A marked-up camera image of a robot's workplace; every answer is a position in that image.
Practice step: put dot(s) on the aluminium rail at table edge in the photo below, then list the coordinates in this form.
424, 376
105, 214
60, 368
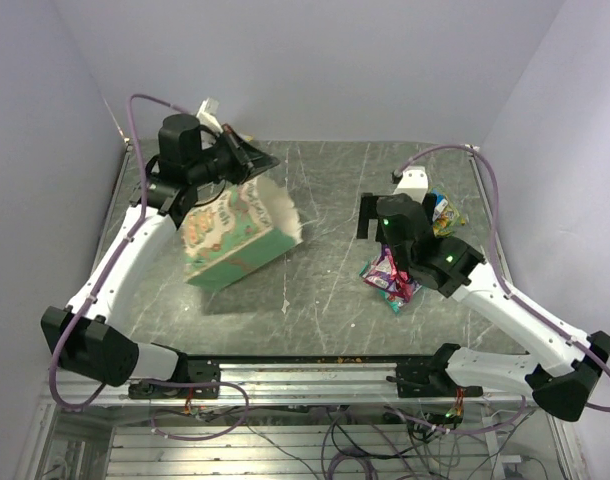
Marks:
487, 189

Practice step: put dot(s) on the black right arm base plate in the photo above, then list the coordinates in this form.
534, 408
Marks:
416, 378

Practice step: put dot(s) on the teal Fox's snack packet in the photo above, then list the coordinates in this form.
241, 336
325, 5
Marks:
396, 303

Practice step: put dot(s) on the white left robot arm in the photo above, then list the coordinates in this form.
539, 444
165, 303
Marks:
82, 335

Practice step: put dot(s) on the yellow green snack packet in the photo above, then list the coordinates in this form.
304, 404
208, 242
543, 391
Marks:
446, 218

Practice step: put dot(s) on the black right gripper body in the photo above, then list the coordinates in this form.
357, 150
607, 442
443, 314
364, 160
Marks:
380, 236

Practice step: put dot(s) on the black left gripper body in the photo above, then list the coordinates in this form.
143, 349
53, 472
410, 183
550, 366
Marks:
218, 162

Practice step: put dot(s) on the red snack packet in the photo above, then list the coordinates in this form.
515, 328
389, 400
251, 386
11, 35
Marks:
377, 273

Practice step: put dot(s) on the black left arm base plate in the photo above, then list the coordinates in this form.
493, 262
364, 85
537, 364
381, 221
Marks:
194, 377

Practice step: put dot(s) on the purple white snack packet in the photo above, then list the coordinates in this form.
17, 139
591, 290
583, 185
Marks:
405, 286

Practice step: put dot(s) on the green printed paper bag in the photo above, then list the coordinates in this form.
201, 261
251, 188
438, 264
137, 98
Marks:
245, 229

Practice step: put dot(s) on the aluminium front frame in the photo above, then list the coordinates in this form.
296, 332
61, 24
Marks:
287, 384

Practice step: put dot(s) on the blue white snack packet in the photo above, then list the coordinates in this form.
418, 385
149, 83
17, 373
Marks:
439, 199

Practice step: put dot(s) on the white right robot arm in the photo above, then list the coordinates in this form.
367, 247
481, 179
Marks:
561, 365

